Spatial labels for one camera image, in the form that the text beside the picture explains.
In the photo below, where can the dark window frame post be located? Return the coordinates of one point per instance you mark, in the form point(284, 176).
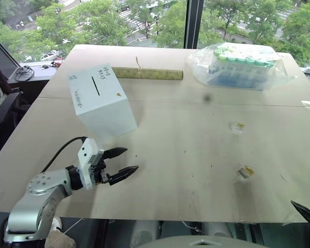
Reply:
point(193, 23)

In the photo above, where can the white parked car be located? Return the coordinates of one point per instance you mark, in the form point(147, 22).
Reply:
point(48, 56)

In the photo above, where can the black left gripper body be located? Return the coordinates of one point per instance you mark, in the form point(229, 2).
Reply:
point(101, 173)

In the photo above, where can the white rounded shape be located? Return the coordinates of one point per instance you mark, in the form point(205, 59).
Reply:
point(144, 232)
point(217, 228)

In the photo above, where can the white slotted box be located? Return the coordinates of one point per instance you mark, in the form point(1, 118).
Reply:
point(103, 103)

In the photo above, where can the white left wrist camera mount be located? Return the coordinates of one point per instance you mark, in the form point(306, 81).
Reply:
point(85, 165)

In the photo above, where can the dark chair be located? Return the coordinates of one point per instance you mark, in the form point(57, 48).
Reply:
point(1, 103)

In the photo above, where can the small keys and clutter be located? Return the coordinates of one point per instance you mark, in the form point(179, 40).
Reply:
point(53, 64)

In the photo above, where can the clear plastic bag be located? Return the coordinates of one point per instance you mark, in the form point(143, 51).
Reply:
point(201, 72)

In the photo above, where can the rack of green-capped tubes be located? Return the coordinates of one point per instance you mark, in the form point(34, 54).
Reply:
point(240, 69)

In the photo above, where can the white and brown shoe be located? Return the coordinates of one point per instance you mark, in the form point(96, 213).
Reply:
point(58, 233)

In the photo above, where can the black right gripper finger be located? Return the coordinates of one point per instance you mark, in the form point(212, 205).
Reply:
point(308, 214)

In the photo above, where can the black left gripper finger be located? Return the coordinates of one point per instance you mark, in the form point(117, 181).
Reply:
point(115, 152)
point(124, 173)

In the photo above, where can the grey rounded robot body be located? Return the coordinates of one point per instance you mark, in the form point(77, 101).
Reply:
point(201, 243)

